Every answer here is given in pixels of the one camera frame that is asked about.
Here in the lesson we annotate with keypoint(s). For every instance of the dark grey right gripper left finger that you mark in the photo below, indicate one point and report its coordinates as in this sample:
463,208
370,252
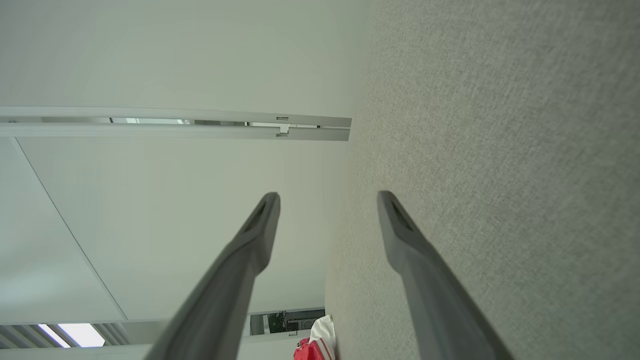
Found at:
220,300

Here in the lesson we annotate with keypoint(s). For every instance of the bright light panel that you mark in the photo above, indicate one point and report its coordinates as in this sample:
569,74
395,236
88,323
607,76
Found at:
75,335

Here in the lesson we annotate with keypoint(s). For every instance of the dark glass window opening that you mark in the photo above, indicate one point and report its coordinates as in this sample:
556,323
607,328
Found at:
285,322

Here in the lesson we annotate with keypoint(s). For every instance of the grey partition wall post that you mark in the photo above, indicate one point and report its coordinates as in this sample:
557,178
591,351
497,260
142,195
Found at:
150,131

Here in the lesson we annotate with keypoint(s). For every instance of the red white basketball shorts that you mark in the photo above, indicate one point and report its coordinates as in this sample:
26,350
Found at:
307,351

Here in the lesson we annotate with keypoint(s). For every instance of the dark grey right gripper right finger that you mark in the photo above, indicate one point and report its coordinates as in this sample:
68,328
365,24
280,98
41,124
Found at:
440,310

